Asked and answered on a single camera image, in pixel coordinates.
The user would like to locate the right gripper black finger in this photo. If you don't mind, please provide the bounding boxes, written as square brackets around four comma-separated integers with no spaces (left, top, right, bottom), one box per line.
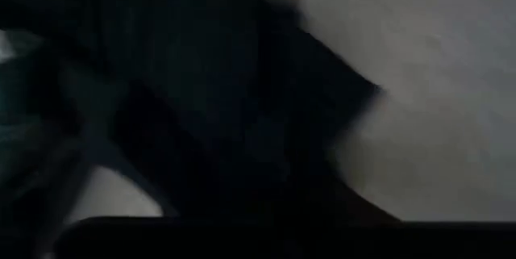
[314,169,406,259]

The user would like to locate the small blue cloth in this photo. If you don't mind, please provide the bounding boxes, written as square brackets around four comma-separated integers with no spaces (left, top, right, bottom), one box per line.
[0,0,385,228]

